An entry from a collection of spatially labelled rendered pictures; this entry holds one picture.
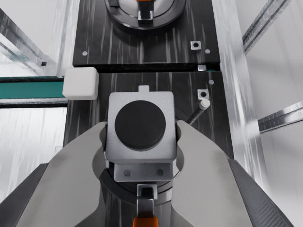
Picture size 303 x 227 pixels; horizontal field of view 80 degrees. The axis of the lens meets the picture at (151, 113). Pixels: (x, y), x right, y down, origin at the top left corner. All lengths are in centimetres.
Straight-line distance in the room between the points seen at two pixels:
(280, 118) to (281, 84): 18
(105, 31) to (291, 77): 40
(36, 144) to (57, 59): 15
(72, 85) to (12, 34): 10
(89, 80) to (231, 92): 22
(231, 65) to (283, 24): 27
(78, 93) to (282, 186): 40
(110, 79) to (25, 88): 15
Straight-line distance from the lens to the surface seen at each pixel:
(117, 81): 29
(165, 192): 24
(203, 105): 17
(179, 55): 31
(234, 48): 36
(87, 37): 35
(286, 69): 52
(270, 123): 34
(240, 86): 33
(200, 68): 31
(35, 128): 38
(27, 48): 35
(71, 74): 29
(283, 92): 49
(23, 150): 38
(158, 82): 29
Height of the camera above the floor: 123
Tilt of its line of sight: 74 degrees down
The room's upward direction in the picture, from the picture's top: 1 degrees counter-clockwise
